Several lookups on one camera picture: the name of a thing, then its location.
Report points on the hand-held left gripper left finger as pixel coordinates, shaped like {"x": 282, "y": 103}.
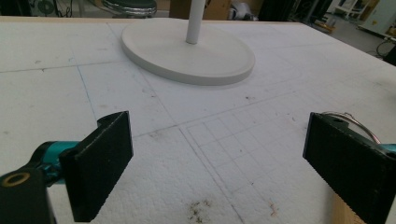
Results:
{"x": 96, "y": 165}

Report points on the black computer tower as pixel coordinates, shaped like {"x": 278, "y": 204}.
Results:
{"x": 45, "y": 6}

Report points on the white coat rack stand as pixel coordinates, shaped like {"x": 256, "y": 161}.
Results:
{"x": 186, "y": 59}

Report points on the light grey bundle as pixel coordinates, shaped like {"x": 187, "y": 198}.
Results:
{"x": 243, "y": 10}

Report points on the white foam mat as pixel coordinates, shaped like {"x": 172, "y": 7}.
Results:
{"x": 218, "y": 124}

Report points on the white cabinet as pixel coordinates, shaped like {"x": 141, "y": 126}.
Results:
{"x": 378, "y": 15}

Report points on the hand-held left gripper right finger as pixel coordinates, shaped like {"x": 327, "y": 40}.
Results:
{"x": 351, "y": 168}

